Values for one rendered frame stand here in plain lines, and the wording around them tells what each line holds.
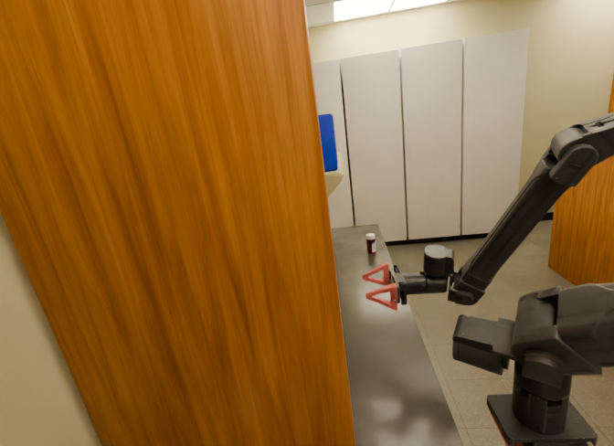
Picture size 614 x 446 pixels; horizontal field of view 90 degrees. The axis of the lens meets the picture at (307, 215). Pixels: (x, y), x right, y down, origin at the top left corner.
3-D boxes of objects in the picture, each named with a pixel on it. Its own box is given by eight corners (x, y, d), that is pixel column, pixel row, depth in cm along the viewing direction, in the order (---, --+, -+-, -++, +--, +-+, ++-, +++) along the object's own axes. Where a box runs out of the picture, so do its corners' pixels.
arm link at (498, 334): (566, 368, 30) (568, 297, 34) (440, 332, 37) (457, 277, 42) (556, 419, 36) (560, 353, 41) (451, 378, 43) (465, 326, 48)
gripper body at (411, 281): (398, 282, 75) (429, 281, 75) (391, 264, 85) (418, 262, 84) (399, 305, 77) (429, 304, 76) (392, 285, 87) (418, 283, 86)
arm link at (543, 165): (611, 153, 48) (592, 134, 56) (571, 141, 49) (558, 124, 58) (471, 314, 74) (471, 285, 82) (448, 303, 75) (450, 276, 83)
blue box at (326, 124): (278, 177, 51) (269, 122, 49) (287, 168, 61) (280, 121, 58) (338, 170, 50) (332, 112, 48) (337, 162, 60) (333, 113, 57)
